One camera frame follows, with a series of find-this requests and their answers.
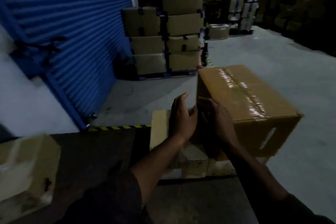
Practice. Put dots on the person's left hand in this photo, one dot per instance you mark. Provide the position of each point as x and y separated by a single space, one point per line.
181 121

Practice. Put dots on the person's right hand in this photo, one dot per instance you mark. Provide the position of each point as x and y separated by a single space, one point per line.
217 124

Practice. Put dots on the person's right fingers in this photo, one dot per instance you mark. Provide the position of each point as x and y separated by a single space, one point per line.
206 105

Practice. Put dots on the person's left thumb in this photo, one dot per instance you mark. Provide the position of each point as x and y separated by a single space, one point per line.
193 113

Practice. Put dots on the person's left forearm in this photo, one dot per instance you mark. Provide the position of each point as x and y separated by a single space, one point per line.
157 163

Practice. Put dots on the person's right forearm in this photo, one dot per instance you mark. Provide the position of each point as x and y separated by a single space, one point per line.
252 171

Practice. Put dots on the pale wooden pallet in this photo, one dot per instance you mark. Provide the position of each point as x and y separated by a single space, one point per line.
160 126

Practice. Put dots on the dark pallet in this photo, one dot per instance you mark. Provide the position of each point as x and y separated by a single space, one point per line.
168 74

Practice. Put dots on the large taped cardboard box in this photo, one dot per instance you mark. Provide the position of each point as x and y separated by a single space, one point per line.
252 100

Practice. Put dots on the small lone cardboard box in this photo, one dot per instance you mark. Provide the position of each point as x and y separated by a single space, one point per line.
219 31

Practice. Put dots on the stack of white labelled boxes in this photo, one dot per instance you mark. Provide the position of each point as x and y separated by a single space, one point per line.
241 6

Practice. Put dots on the blue roller shutter door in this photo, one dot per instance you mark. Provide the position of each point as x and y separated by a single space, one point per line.
73 21

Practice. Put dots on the blurred pale cardboard box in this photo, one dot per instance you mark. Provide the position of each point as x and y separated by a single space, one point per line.
26 171

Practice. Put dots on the wall of dark stacked cartons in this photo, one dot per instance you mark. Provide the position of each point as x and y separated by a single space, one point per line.
301 3

